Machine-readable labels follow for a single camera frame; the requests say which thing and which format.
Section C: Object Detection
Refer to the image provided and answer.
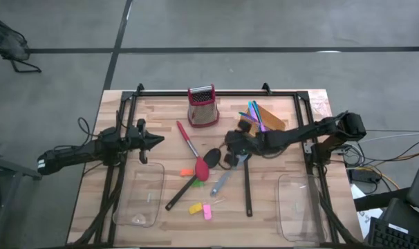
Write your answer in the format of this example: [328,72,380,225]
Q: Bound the black keyboard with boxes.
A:
[366,216,419,249]

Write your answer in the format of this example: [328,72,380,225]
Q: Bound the red spoon with steel shaft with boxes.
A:
[176,120,210,183]

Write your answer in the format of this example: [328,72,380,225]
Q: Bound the black sleeved cable bundle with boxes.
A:
[315,188,368,248]
[71,162,126,247]

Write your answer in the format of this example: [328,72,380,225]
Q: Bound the orange plastic bin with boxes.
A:
[239,103,287,138]

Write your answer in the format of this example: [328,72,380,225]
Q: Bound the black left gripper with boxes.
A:
[125,118,166,165]

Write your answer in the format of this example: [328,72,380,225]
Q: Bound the red steel box grater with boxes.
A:
[187,84,220,128]

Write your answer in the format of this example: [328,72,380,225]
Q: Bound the black mesh chair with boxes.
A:
[0,13,43,74]

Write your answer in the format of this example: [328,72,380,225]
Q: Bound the black plastic serving spoon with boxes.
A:
[165,147,222,212]
[242,157,254,218]

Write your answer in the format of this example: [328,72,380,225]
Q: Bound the clear plastic film patch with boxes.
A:
[309,92,333,118]

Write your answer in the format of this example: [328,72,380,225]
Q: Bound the black floor tape strip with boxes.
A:
[102,0,134,91]

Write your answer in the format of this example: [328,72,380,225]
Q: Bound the clear plastic container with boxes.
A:
[277,172,330,243]
[112,161,165,228]

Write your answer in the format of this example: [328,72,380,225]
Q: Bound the white cable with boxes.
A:
[364,132,419,143]

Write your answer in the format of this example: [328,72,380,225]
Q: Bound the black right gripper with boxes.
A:
[224,119,266,166]

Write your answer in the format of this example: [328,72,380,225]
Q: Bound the black power adapter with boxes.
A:
[349,168,382,184]

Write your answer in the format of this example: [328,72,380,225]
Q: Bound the grey metal stand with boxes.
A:
[0,150,44,249]

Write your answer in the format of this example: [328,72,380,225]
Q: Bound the black aluminium rig frame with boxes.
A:
[67,82,366,248]

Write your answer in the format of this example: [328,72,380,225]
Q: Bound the yellow cable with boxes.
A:
[346,150,419,190]

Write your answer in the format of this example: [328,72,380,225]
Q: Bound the white paper sheet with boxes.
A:
[350,183,385,239]

